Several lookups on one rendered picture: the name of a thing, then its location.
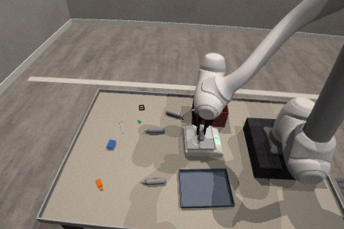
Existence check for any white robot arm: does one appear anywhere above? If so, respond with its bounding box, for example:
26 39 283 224
194 0 344 184

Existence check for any red open box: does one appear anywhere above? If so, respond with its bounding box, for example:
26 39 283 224
192 98 229 127

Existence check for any grey gas cylinder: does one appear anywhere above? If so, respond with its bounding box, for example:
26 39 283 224
145 128 164 133
142 178 166 185
166 110 183 118
198 124 205 141

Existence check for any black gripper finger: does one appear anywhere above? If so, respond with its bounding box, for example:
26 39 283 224
191 108 202 135
204 119 214 135

